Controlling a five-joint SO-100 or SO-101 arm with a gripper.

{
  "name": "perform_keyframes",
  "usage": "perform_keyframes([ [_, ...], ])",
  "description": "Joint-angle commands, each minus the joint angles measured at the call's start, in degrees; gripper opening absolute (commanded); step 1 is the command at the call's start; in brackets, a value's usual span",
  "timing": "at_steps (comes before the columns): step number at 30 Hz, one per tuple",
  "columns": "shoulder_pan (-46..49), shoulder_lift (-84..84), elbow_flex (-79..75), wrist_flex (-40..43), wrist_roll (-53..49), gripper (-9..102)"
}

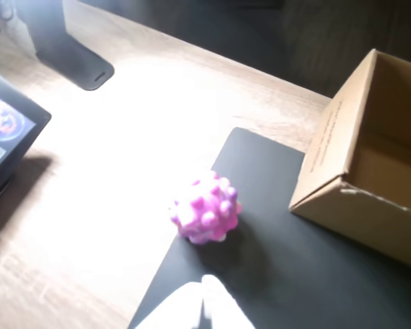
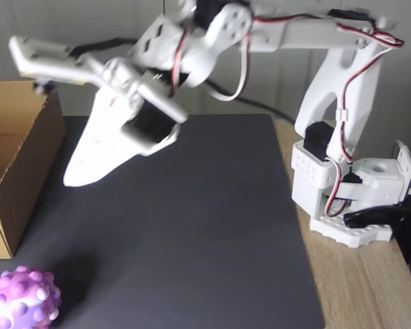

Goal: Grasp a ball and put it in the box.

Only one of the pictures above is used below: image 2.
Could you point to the purple bumpy ball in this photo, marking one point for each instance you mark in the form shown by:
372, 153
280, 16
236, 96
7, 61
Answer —
20, 298

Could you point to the brown cardboard box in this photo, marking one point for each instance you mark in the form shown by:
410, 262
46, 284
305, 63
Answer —
24, 164

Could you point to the dark grey table mat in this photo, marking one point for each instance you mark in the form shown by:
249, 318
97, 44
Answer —
192, 222

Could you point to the black table clamp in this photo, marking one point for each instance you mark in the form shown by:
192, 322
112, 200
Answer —
404, 222

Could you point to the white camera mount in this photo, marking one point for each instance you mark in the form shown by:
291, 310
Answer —
48, 65

